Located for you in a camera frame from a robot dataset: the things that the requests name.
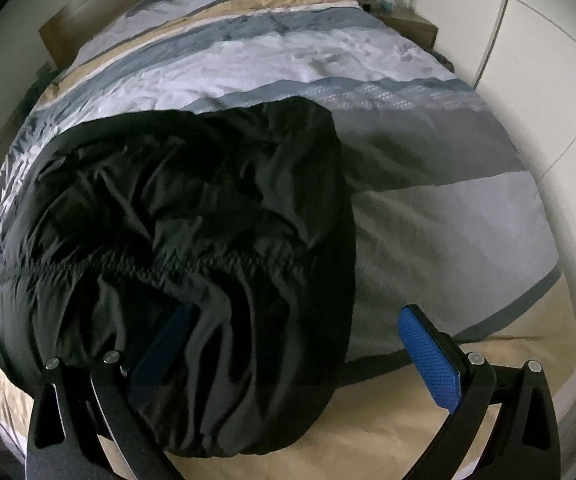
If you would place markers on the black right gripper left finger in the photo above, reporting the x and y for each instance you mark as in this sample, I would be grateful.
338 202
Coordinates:
74 407

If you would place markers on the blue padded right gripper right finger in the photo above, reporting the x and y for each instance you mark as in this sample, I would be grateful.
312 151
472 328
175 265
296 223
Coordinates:
524 441

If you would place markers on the large black jacket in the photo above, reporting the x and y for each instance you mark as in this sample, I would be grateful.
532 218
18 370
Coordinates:
215 252

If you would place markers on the striped grey beige duvet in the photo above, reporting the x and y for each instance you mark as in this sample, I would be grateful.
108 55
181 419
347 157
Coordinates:
446 215

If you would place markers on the white wardrobe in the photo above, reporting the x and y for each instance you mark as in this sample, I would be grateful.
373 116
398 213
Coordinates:
520 55

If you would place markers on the wooden nightstand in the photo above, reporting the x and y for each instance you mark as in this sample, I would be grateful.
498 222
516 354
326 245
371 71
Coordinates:
409 25

